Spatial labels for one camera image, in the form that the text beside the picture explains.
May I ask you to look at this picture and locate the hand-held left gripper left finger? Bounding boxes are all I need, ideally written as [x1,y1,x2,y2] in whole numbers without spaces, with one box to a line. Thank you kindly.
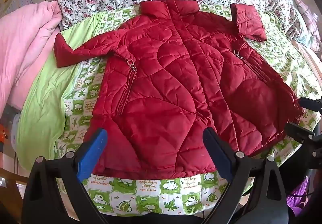
[22,128,108,224]

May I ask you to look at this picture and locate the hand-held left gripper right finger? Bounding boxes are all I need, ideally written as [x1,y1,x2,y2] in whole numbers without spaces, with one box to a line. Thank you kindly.
[202,126,290,224]

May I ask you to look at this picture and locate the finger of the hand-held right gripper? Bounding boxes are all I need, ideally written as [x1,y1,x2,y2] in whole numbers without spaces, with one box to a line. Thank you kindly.
[284,122,322,161]
[298,97,322,114]

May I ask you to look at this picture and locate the red quilted jacket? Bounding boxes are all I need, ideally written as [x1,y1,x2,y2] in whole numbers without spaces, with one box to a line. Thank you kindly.
[53,0,305,179]

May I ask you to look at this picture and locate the purple cloth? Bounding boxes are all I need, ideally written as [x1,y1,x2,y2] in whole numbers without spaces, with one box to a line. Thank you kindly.
[287,176,312,217]

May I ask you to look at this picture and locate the green frog print blanket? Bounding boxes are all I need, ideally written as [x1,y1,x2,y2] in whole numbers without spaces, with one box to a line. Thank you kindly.
[16,4,322,216]

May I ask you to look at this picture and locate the plaid pillow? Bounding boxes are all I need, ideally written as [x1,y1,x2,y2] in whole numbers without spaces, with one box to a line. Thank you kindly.
[292,0,322,52]

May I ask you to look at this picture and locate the wooden furniture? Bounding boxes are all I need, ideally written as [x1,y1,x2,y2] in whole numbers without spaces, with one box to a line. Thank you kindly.
[0,167,26,214]

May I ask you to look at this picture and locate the pink blanket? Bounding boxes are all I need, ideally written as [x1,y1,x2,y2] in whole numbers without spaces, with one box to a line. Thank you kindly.
[0,1,63,114]

